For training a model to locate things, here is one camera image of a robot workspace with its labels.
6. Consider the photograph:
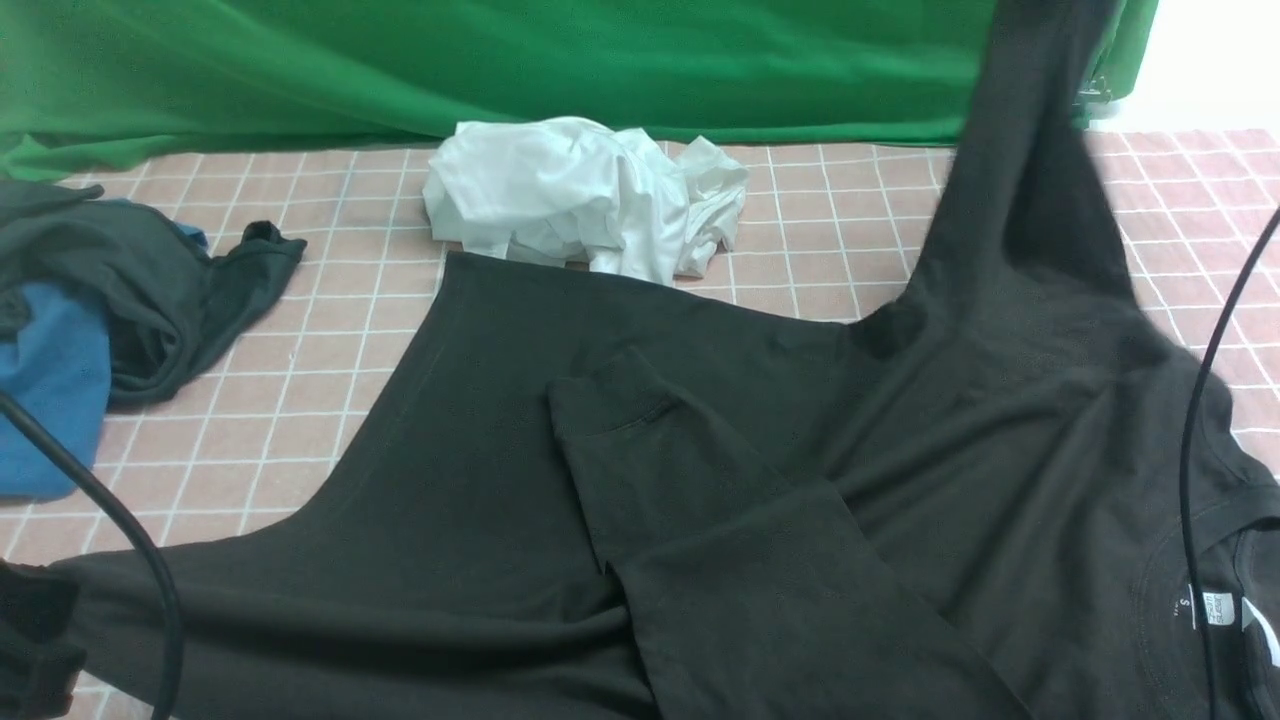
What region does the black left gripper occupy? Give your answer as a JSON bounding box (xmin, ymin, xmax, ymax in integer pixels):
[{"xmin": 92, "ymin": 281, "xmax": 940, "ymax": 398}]
[{"xmin": 1, "ymin": 561, "xmax": 86, "ymax": 719}]

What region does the white shirt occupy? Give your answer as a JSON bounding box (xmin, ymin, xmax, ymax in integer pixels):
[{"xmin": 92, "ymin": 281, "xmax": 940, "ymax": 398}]
[{"xmin": 422, "ymin": 117, "xmax": 749, "ymax": 286}]

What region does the blue t-shirt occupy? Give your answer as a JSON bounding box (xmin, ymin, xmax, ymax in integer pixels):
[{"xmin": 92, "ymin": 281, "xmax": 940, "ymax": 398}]
[{"xmin": 0, "ymin": 199, "xmax": 209, "ymax": 501}]

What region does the black right camera cable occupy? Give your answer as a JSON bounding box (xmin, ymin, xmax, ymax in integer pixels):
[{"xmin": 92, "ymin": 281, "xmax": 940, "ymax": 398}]
[{"xmin": 1178, "ymin": 205, "xmax": 1280, "ymax": 720}]

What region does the metal binder clip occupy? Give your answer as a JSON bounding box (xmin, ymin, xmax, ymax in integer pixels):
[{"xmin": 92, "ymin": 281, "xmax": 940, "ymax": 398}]
[{"xmin": 1071, "ymin": 77, "xmax": 1114, "ymax": 114}]

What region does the dark teal shirt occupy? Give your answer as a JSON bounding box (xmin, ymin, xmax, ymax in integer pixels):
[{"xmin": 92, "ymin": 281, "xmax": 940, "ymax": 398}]
[{"xmin": 1, "ymin": 179, "xmax": 307, "ymax": 406}]

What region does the black camera cable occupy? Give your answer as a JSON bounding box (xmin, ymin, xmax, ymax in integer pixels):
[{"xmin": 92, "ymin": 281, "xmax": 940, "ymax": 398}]
[
  {"xmin": 1178, "ymin": 205, "xmax": 1280, "ymax": 720},
  {"xmin": 0, "ymin": 392, "xmax": 183, "ymax": 720}
]

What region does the dark gray long-sleeve top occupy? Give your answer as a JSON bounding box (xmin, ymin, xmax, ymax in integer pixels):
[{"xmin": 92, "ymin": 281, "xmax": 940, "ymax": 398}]
[{"xmin": 50, "ymin": 0, "xmax": 1280, "ymax": 720}]

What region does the green backdrop cloth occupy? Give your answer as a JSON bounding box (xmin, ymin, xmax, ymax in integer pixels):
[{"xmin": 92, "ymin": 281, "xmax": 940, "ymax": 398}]
[{"xmin": 0, "ymin": 0, "xmax": 1158, "ymax": 183}]

